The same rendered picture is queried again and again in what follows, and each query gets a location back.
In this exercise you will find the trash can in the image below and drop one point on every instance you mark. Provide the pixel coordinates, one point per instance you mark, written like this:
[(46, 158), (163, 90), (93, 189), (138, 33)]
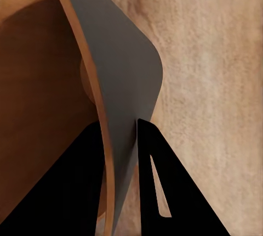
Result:
[(65, 64)]

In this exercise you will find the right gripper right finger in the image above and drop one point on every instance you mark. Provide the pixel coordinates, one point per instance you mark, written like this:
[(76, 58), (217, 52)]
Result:
[(191, 213)]

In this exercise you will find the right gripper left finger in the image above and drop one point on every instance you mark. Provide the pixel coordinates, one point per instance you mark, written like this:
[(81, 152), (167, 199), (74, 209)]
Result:
[(65, 201)]

